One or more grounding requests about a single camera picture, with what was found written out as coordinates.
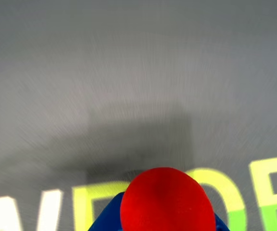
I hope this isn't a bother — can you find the grey mat with lettering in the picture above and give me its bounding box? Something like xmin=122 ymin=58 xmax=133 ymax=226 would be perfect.
xmin=0 ymin=0 xmax=277 ymax=231

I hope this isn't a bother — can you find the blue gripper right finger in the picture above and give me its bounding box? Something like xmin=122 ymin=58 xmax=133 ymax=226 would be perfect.
xmin=213 ymin=211 xmax=228 ymax=231

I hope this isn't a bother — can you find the red ball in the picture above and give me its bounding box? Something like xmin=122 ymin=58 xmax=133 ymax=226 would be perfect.
xmin=120 ymin=167 xmax=216 ymax=231

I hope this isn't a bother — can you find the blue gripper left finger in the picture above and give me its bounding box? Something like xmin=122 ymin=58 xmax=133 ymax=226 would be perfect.
xmin=87 ymin=192 xmax=127 ymax=231

